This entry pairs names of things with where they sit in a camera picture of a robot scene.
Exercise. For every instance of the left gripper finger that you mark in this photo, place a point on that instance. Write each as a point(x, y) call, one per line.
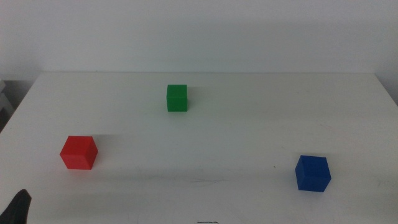
point(17, 208)

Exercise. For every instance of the green cube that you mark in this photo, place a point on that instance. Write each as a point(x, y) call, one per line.
point(177, 99)

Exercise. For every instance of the blue cube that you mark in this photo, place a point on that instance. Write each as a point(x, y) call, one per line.
point(312, 174)

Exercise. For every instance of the red cube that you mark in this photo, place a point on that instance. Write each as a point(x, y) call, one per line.
point(77, 154)

